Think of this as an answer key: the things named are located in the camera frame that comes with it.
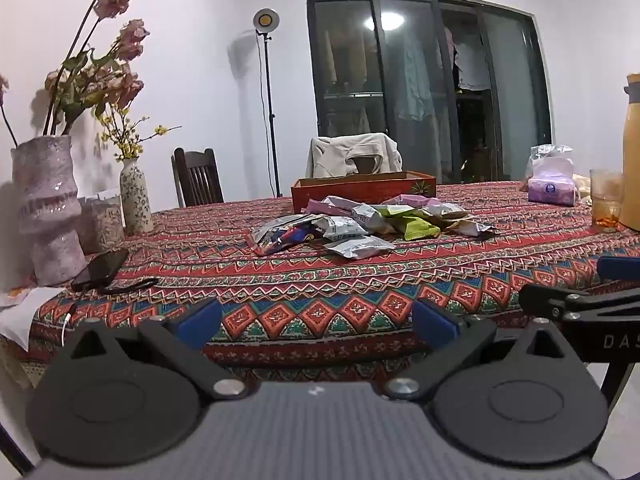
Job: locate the large pink ceramic vase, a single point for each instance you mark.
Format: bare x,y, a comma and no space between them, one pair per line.
47,210

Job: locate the wooden chair under jacket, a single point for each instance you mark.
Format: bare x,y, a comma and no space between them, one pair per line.
365,165

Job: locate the glass jar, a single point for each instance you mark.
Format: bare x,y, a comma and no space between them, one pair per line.
102,225

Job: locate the yellow thermos jug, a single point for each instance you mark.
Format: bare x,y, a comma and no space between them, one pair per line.
631,160

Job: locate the beige jacket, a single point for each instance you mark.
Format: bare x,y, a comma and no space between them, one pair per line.
335,155

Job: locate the black smartphone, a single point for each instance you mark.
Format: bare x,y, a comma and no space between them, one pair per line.
100,267

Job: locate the white paper sheet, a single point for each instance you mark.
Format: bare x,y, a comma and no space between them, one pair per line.
20,315

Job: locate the glass cup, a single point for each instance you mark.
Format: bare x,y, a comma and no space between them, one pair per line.
606,200

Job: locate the purple tissue pack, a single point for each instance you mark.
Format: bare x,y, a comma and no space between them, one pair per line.
550,190

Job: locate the clear plastic bag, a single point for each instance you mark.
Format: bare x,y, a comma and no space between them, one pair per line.
547,152

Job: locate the dark wooden chair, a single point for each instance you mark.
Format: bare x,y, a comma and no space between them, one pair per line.
197,180

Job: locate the pile of snack packets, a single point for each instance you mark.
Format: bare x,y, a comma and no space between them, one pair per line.
345,227

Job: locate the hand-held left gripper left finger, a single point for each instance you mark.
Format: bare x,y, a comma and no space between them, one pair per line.
200,322

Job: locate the yellow flower sprigs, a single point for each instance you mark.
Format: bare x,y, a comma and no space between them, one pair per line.
127,150

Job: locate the brown crumpled bag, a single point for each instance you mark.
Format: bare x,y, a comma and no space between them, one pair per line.
582,187

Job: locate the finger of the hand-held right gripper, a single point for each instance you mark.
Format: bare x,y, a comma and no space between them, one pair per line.
550,302
620,268

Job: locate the black framed glass sliding door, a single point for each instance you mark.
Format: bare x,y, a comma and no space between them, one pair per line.
350,60

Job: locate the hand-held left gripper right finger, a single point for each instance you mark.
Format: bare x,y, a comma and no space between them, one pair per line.
434,325

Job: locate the light stand with round lamp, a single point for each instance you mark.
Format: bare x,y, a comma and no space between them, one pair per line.
266,19

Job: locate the red cardboard box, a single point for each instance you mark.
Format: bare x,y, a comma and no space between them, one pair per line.
360,191

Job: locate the small speckled vase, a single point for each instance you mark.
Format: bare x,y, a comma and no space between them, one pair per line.
136,200

